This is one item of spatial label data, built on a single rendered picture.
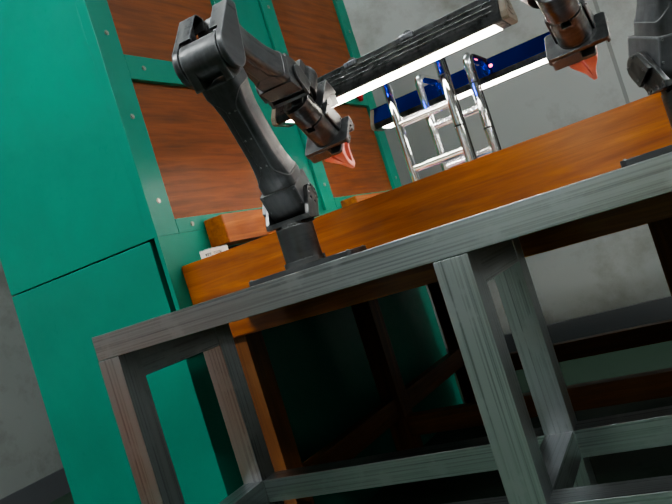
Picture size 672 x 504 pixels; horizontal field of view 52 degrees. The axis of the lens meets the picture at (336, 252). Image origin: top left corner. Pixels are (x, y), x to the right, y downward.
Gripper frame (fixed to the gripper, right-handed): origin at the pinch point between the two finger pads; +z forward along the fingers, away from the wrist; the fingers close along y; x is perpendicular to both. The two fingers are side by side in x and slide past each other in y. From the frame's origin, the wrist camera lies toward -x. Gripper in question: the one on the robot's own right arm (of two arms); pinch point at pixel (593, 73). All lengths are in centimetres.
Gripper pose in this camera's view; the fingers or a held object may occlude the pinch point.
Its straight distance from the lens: 131.7
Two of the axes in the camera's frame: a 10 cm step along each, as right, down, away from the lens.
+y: -8.1, 2.7, 5.2
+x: -1.0, 8.1, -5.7
